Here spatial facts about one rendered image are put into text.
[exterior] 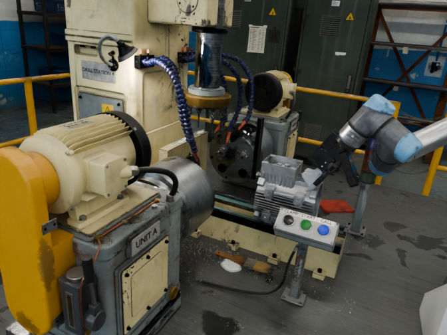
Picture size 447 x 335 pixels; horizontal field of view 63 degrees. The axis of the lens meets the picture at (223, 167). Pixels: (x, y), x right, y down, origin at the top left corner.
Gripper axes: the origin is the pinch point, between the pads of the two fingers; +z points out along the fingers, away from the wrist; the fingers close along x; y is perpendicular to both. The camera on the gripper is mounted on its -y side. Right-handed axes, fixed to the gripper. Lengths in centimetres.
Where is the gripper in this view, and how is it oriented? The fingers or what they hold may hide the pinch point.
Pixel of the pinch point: (310, 189)
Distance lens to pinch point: 122.3
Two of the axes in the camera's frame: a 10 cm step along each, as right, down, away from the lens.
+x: -4.4, 3.0, -8.5
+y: -7.4, -6.6, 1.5
